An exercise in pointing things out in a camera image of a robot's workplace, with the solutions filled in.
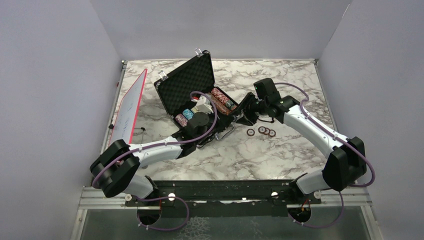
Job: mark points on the black poker case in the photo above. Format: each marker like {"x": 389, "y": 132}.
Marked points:
{"x": 195, "y": 78}

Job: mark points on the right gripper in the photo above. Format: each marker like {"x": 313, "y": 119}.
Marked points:
{"x": 243, "y": 106}

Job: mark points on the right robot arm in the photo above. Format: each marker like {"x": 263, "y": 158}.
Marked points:
{"x": 345, "y": 156}

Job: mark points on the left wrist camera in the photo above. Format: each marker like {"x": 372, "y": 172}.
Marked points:
{"x": 202, "y": 105}

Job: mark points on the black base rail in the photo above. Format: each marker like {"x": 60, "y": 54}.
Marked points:
{"x": 224, "y": 198}

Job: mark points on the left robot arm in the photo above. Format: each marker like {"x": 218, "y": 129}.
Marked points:
{"x": 114, "y": 171}

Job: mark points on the red framed whiteboard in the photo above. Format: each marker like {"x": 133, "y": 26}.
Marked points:
{"x": 125, "y": 121}

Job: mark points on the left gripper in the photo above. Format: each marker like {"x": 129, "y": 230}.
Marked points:
{"x": 217, "y": 129}

